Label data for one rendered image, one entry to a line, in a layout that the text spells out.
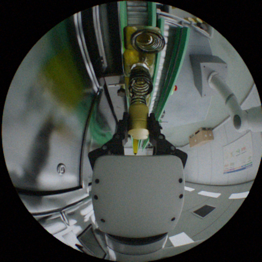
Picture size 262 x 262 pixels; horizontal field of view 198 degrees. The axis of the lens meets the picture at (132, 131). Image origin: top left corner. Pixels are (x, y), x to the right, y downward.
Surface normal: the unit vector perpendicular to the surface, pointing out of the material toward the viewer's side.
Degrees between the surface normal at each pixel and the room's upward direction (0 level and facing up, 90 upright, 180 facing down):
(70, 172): 90
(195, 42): 0
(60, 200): 90
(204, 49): 0
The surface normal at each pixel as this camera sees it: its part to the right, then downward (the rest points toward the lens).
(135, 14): -0.03, 0.93
